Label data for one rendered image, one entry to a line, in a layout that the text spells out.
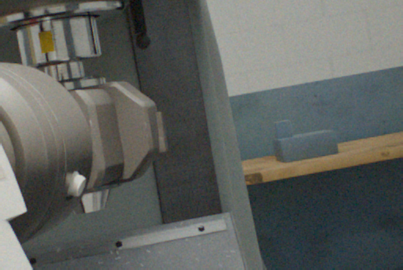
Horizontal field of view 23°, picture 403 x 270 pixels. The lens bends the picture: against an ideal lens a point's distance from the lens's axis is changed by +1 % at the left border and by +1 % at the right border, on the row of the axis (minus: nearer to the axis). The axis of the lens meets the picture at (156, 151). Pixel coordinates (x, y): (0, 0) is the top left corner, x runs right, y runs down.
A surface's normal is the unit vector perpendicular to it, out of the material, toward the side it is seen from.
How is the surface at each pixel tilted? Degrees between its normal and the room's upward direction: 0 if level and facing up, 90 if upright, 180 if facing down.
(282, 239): 90
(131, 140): 90
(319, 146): 90
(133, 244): 63
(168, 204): 90
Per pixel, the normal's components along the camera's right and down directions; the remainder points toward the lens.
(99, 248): 0.04, -0.42
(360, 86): 0.14, 0.03
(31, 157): 0.51, -0.03
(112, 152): 0.96, -0.15
